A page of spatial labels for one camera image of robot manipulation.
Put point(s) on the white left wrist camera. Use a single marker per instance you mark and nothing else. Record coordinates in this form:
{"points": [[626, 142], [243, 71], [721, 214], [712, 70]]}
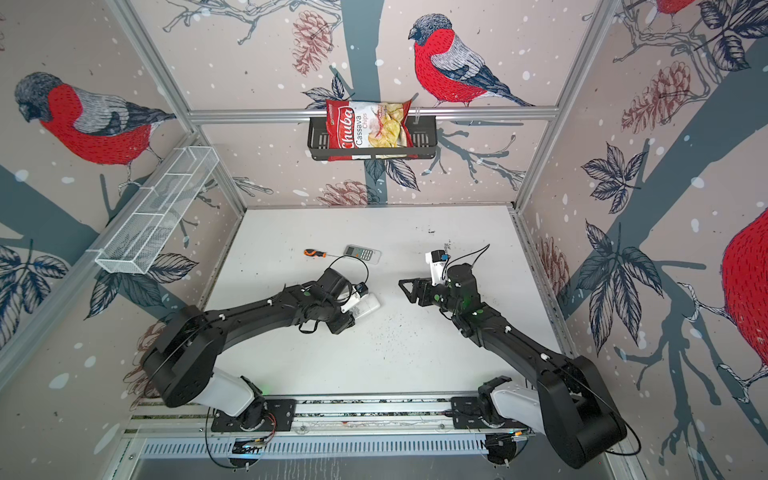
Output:
{"points": [[358, 292]]}

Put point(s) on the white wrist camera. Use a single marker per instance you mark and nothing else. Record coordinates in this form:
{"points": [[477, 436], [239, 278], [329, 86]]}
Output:
{"points": [[358, 292], [437, 261]]}

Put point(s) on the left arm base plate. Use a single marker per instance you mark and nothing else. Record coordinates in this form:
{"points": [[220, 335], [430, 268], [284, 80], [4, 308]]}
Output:
{"points": [[265, 415]]}

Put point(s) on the white wire mesh basket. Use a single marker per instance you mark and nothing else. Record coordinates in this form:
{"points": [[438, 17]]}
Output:
{"points": [[162, 204]]}

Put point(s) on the grey-faced white remote control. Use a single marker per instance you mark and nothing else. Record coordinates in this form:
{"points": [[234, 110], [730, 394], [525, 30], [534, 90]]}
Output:
{"points": [[368, 255]]}

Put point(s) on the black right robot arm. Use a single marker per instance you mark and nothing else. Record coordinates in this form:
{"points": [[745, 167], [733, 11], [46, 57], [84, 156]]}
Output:
{"points": [[571, 405]]}

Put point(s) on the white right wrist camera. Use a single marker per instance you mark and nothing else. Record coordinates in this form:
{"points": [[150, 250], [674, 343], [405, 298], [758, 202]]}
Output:
{"points": [[437, 261]]}

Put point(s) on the orange black screwdriver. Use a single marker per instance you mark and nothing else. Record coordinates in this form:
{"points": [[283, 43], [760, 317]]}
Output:
{"points": [[313, 253]]}

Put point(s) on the red cassava chips bag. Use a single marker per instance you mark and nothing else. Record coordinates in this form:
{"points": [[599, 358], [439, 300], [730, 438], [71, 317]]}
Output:
{"points": [[366, 125]]}

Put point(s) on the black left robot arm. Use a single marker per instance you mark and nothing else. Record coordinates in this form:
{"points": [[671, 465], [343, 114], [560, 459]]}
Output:
{"points": [[181, 363]]}

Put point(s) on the aluminium mounting rail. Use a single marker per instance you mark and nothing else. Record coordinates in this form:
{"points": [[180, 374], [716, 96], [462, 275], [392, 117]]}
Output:
{"points": [[333, 415]]}

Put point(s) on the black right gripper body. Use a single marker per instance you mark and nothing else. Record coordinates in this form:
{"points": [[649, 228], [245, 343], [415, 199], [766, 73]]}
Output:
{"points": [[441, 298]]}

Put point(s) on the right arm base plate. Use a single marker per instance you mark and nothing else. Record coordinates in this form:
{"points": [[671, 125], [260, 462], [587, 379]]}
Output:
{"points": [[468, 412]]}

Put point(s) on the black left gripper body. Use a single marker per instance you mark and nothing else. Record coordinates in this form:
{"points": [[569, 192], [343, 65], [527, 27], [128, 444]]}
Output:
{"points": [[332, 310]]}

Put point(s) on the black wall basket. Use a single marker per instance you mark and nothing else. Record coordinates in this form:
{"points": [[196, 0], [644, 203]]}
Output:
{"points": [[416, 138]]}

